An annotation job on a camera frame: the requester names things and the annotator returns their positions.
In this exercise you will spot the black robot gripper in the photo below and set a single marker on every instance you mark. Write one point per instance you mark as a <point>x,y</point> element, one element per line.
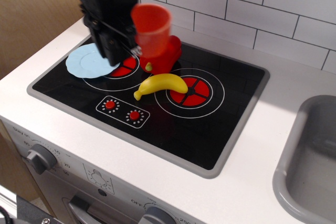
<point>111,27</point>

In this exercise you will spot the red plastic cup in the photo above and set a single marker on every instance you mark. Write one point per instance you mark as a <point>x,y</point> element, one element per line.
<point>153,25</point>

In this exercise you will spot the light blue scalloped plate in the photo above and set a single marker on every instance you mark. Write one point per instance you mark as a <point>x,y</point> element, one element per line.
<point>87,62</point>

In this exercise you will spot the red toy bell pepper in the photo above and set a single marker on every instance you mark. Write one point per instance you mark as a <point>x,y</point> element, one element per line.
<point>164,62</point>

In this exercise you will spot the yellow toy banana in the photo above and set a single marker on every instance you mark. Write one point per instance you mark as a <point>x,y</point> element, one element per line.
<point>159,82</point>

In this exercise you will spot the wooden side panel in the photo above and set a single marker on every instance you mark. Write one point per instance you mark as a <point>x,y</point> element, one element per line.
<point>28,25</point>

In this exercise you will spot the black toy stovetop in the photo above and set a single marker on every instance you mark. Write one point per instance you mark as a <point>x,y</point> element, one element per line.
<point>195,131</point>

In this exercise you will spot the grey timer knob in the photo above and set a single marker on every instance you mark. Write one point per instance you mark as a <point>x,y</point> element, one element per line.
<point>40,159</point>

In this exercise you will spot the grey temperature knob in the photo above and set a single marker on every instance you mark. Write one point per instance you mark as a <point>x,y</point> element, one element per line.
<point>156,215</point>

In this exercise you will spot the grey toy sink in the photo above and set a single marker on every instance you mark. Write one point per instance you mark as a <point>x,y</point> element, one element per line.
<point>304,179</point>

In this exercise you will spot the grey oven door handle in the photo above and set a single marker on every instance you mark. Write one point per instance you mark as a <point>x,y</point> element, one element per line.
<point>79,209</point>

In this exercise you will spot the black metal bracket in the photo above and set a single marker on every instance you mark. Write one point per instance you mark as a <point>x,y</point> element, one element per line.
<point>28,213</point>

